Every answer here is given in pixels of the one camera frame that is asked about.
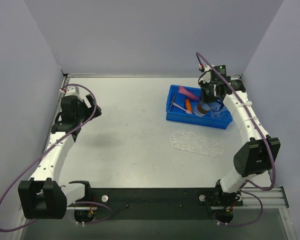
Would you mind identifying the pink toothpaste tube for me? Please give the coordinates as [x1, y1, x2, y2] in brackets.
[178, 85, 199, 101]

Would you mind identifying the grey toothbrush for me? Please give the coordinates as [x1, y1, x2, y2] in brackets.
[169, 95, 176, 111]

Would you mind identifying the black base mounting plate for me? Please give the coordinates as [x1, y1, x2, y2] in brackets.
[69, 187, 243, 220]

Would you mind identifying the clear textured oval tray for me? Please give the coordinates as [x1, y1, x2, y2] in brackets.
[169, 129, 225, 158]

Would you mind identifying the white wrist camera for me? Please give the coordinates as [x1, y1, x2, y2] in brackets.
[59, 86, 80, 98]
[198, 65, 215, 83]

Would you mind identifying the orange toothpaste tube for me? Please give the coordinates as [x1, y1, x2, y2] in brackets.
[185, 98, 193, 112]

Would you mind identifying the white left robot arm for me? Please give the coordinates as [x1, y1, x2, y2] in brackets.
[18, 94, 102, 220]

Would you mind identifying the clear cup brown band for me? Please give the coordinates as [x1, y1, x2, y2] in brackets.
[193, 101, 211, 117]

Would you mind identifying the blue plastic divided bin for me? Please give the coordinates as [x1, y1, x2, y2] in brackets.
[166, 85, 233, 129]

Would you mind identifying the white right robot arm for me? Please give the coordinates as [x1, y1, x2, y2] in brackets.
[198, 65, 281, 194]

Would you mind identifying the pink toothbrush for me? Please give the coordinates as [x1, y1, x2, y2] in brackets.
[173, 103, 192, 115]

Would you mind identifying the clear textured acrylic stand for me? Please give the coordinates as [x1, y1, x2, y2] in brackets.
[209, 104, 233, 123]

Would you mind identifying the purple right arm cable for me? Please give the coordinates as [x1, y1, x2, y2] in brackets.
[195, 51, 277, 227]

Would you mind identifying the aluminium frame rail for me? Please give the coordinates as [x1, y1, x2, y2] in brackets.
[241, 187, 289, 209]

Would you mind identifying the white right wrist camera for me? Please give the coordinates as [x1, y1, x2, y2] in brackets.
[198, 65, 215, 83]

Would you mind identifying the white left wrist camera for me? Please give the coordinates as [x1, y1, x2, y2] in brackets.
[59, 86, 80, 98]

